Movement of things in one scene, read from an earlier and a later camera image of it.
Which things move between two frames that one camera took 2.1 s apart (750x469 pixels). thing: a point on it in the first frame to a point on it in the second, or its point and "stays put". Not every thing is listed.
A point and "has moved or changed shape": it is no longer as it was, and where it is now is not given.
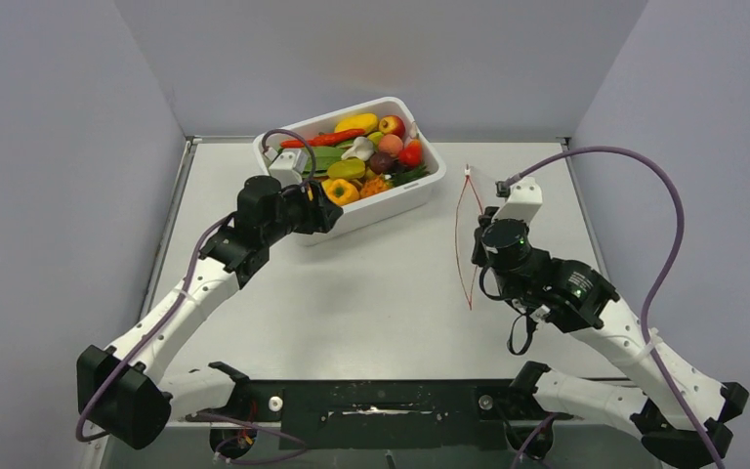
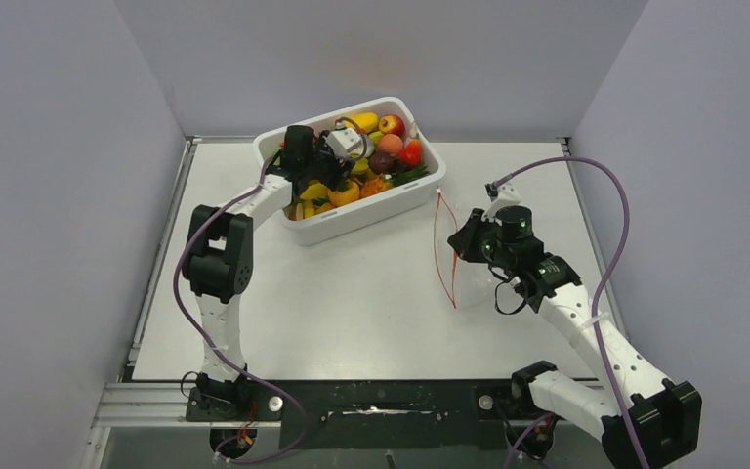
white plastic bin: x=369 y=211 stays put
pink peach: x=391 y=144 stays put
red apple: x=393 y=124 stays put
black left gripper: x=320 y=212 to x=339 y=169
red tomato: x=411 y=154 stays put
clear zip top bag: x=470 y=209 has moved or changed shape
